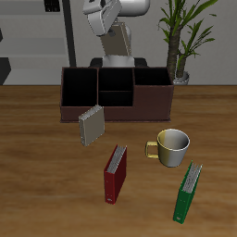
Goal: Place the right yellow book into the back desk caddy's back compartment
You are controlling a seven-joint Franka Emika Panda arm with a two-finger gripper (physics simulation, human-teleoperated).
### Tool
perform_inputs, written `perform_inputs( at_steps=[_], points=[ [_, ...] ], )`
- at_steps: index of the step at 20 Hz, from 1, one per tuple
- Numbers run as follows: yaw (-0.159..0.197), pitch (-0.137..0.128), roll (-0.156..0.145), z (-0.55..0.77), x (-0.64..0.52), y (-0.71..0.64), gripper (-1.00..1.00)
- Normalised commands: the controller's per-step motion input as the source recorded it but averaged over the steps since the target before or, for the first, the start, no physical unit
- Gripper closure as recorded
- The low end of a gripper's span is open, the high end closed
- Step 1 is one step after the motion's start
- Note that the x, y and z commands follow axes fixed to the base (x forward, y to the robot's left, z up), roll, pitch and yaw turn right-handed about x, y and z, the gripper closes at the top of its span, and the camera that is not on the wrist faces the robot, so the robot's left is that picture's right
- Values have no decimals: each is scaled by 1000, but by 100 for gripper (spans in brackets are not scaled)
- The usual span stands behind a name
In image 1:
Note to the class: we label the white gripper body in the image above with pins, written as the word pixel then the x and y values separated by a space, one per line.
pixel 103 21

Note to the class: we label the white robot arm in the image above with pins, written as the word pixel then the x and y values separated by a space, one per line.
pixel 118 46

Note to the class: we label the dark brown desk caddy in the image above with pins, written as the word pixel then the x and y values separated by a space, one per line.
pixel 152 102

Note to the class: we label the beige book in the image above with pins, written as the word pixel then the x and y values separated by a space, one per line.
pixel 92 126

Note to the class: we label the red book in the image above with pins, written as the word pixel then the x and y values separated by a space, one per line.
pixel 114 185

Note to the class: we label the green book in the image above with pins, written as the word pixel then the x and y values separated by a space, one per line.
pixel 184 203

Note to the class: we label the black box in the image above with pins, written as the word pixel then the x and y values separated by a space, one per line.
pixel 52 5

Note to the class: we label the green pot plant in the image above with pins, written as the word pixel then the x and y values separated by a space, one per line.
pixel 173 52

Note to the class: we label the dark grey block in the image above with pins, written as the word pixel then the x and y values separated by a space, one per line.
pixel 4 70

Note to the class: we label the yellow and white mug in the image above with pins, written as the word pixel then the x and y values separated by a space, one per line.
pixel 172 151

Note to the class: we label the black upright post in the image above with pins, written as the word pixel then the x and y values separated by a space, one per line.
pixel 69 34

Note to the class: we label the flat black base plate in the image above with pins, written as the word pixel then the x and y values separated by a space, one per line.
pixel 140 62

